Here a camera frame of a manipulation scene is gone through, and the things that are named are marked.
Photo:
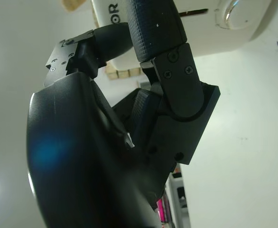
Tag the white shelf unit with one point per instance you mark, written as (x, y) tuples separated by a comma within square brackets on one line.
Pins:
[(179, 190)]

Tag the white two-slot toaster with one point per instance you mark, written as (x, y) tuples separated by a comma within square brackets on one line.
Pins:
[(224, 40)]

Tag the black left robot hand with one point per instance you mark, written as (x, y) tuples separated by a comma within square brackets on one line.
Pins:
[(82, 154)]

